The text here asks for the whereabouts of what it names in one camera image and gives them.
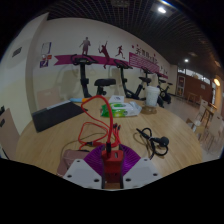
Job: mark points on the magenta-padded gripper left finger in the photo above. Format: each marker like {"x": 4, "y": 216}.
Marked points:
{"x": 83, "y": 171}

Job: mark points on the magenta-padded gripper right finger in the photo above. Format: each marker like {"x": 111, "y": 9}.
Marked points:
{"x": 140, "y": 171}

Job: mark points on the red charger block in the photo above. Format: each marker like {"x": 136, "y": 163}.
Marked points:
{"x": 112, "y": 163}

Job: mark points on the black flat pad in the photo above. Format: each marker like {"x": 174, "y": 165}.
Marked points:
{"x": 56, "y": 116}

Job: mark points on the round wooden coaster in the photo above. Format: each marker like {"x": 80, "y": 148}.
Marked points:
{"x": 148, "y": 110}

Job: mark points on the green wet wipes pack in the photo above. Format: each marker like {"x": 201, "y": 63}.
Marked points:
{"x": 120, "y": 109}

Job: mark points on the blue and orange marker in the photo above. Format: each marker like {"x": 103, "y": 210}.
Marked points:
{"x": 76, "y": 99}

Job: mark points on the white cup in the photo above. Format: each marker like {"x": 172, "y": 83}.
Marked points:
{"x": 152, "y": 96}

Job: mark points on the small white box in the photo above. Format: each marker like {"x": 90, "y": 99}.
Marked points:
{"x": 116, "y": 99}

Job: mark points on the black exercise bike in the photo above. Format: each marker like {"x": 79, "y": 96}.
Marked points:
{"x": 124, "y": 80}
{"x": 166, "y": 95}
{"x": 146, "y": 80}
{"x": 83, "y": 76}

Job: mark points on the light wooden chair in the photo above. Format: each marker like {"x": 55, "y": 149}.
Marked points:
{"x": 48, "y": 98}

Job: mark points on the ceiling lights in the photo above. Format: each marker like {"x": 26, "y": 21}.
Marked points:
{"x": 162, "y": 10}

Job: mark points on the wall posters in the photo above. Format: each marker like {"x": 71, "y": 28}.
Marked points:
{"x": 45, "y": 48}

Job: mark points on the dark wall sign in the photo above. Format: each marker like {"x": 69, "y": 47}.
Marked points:
{"x": 17, "y": 52}

